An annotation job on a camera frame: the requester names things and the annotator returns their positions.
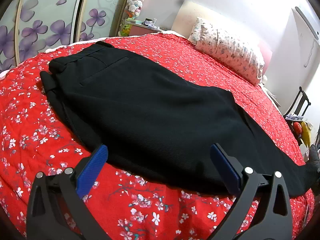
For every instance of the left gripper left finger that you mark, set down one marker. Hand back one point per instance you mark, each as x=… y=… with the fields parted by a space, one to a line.
x=56 y=209

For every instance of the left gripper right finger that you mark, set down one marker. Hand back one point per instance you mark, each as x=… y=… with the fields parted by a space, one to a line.
x=273 y=217

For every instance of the black pants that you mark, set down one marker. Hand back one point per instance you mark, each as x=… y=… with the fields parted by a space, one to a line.
x=158 y=125

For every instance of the red floral bedspread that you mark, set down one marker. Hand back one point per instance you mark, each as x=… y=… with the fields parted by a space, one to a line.
x=126 y=205

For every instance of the yellow toy on chair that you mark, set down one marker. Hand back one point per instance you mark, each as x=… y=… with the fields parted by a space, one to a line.
x=306 y=134

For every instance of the red item on chair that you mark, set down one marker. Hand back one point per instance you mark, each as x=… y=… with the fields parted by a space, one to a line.
x=297 y=128

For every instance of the black wooden chair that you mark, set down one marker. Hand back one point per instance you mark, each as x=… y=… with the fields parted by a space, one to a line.
x=303 y=98

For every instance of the floral white pillow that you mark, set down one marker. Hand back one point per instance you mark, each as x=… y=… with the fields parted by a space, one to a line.
x=228 y=47

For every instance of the wardrobe with purple flowers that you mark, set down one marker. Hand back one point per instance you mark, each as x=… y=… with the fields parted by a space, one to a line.
x=29 y=27

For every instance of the left nightstand with clutter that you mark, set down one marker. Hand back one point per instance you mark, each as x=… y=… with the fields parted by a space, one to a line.
x=138 y=28

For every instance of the beige pink headboard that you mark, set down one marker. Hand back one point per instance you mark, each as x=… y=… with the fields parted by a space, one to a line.
x=185 y=18

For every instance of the stuffed toy stack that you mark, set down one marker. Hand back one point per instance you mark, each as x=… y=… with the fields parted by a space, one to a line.
x=128 y=16

